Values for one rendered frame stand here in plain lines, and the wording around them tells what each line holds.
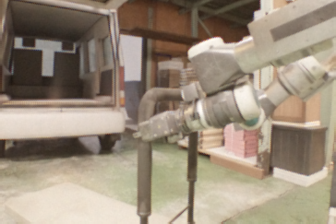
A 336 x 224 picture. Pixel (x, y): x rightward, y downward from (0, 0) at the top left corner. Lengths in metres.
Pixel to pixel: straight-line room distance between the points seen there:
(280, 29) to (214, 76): 0.17
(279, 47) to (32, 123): 2.37
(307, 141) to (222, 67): 1.79
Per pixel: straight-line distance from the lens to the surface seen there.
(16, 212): 1.29
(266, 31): 0.38
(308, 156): 2.22
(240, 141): 2.60
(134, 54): 7.09
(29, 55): 4.52
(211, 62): 0.47
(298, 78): 0.68
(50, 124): 2.54
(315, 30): 0.37
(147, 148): 0.62
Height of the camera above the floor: 0.75
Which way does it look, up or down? 1 degrees down
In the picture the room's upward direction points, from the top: 1 degrees clockwise
